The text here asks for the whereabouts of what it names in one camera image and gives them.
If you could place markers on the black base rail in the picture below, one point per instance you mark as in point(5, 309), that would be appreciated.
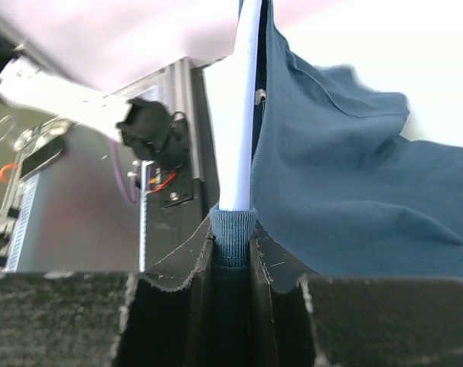
point(174, 199)

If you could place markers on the light blue plastic hanger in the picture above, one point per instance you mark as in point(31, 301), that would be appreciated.
point(238, 130)

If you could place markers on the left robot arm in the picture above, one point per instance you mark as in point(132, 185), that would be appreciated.
point(147, 127)

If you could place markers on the blue t shirt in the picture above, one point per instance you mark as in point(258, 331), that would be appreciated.
point(333, 180)

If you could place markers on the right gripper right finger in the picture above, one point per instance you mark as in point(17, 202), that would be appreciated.
point(300, 318)

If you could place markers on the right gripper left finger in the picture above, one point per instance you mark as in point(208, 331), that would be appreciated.
point(160, 317)

